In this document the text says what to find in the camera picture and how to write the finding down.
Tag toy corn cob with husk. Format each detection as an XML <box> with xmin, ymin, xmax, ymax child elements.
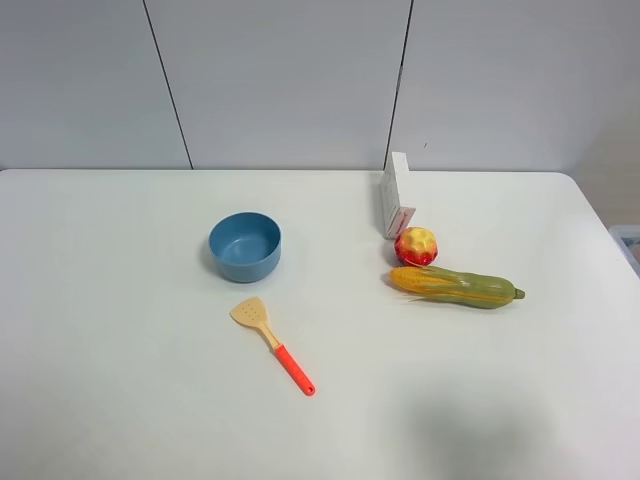
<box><xmin>389</xmin><ymin>266</ymin><xmax>526</xmax><ymax>310</ymax></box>

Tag clear plastic bin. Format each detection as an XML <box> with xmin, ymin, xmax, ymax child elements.
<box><xmin>609</xmin><ymin>225</ymin><xmax>640</xmax><ymax>276</ymax></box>

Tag red yellow toy apple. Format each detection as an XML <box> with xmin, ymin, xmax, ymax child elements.
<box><xmin>394</xmin><ymin>227</ymin><xmax>438</xmax><ymax>267</ymax></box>

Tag blue bowl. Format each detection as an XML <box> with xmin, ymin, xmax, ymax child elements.
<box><xmin>208</xmin><ymin>212</ymin><xmax>282</xmax><ymax>283</ymax></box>

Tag yellow spatula with red handle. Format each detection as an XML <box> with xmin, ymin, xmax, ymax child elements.
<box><xmin>230</xmin><ymin>297</ymin><xmax>316</xmax><ymax>396</ymax></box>

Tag white paper box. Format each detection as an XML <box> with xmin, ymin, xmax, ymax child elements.
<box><xmin>380</xmin><ymin>152</ymin><xmax>416</xmax><ymax>240</ymax></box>

